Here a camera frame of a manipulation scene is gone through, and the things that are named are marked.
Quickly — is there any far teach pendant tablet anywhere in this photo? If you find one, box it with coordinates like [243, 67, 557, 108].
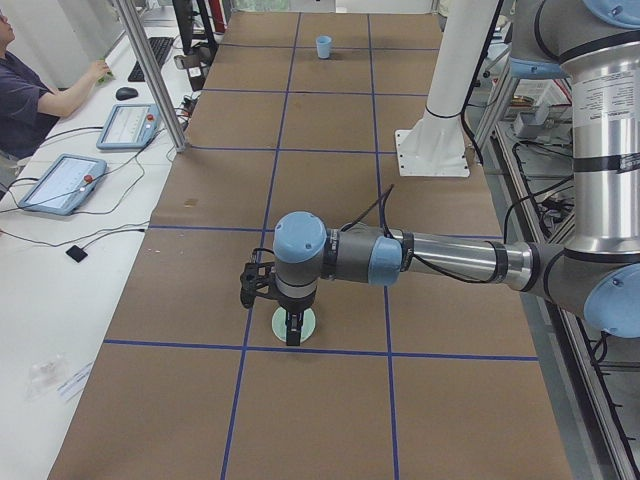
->
[96, 103, 161, 150]

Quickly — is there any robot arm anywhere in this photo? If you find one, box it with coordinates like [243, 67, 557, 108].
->
[271, 1, 639, 346]

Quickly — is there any pale green bowl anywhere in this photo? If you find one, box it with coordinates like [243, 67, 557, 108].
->
[272, 307, 316, 346]

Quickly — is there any clear plastic bag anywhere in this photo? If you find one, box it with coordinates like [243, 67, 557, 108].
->
[25, 354, 68, 400]

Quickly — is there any light blue cup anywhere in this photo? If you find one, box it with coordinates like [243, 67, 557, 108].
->
[316, 35, 333, 60]

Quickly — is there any small black square pad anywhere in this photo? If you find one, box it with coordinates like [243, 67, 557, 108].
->
[65, 245, 88, 263]

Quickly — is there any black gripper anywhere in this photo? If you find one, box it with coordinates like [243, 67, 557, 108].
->
[278, 294, 315, 346]

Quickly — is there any black keyboard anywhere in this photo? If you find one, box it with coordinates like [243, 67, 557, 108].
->
[127, 36, 176, 83]

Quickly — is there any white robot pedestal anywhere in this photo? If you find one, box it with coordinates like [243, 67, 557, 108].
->
[395, 0, 500, 178]

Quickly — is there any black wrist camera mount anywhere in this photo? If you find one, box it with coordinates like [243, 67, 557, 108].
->
[240, 247, 277, 309]

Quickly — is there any near teach pendant tablet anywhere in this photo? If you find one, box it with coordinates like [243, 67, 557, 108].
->
[18, 154, 107, 216]

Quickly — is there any teach pendant tablet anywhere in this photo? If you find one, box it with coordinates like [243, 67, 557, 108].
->
[18, 154, 107, 216]
[96, 103, 161, 150]

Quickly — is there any aluminium frame post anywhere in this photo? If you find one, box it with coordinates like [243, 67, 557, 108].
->
[115, 0, 187, 153]

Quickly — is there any black computer mouse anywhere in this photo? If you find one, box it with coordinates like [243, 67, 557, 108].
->
[115, 87, 139, 101]

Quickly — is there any grey box under frame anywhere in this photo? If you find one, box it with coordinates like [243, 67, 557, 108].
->
[513, 112, 548, 140]

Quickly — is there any seated person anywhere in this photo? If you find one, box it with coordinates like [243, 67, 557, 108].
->
[1, 16, 111, 160]

